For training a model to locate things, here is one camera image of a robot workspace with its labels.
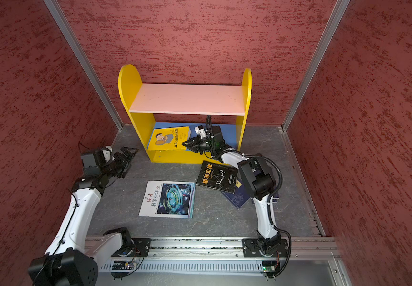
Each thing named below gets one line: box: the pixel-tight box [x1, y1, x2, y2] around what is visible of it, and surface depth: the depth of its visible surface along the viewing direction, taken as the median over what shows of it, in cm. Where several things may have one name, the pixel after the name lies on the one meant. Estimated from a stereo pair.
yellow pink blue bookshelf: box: [117, 64, 253, 164], surface depth 80 cm
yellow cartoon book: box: [147, 126, 192, 151], surface depth 94 cm
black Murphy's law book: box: [196, 160, 239, 194], surface depth 96 cm
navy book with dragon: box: [222, 177, 252, 210], surface depth 90 cm
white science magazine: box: [138, 180, 196, 219], surface depth 89 cm
